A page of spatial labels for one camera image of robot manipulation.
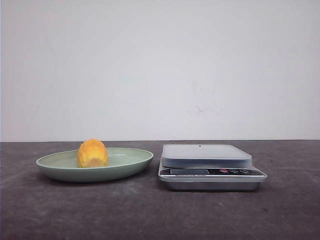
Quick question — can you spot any yellow corn cob piece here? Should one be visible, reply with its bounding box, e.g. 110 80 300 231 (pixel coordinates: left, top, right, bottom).
77 139 109 168

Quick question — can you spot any silver digital kitchen scale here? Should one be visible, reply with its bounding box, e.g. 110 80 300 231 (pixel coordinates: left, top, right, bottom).
158 144 268 191

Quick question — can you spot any green shallow plate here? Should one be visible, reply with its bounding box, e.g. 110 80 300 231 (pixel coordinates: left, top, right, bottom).
36 147 154 183

